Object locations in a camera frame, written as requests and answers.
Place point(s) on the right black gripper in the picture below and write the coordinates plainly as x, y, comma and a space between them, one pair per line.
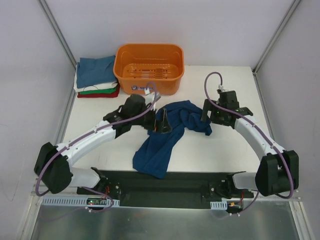
206, 110

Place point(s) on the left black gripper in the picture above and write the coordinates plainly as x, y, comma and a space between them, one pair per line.
153, 120

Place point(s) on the navy blue t-shirt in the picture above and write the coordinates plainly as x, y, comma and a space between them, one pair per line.
154, 155

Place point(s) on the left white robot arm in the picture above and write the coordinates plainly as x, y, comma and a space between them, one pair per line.
54, 166

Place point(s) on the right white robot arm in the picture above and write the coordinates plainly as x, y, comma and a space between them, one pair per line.
278, 171

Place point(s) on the folded red t-shirt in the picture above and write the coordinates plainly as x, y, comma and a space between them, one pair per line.
101, 95

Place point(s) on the folded green t-shirt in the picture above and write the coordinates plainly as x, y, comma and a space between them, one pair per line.
99, 91

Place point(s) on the orange plastic basket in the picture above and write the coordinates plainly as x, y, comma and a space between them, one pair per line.
137, 64

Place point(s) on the folded light blue t-shirt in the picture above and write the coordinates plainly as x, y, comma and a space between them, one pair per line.
95, 71

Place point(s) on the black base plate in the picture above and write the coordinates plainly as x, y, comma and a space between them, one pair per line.
181, 190

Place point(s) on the right slotted cable duct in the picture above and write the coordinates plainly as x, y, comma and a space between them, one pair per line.
225, 205

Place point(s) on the slotted cable duct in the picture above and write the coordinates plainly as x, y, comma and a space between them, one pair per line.
66, 201
225, 205

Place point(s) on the right aluminium frame post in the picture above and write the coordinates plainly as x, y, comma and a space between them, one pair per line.
276, 35

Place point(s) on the aluminium frame post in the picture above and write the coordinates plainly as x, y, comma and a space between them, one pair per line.
276, 35
57, 31

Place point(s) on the left slotted cable duct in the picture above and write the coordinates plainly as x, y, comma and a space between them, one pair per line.
66, 201

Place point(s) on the left aluminium frame post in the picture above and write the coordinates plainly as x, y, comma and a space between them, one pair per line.
57, 31

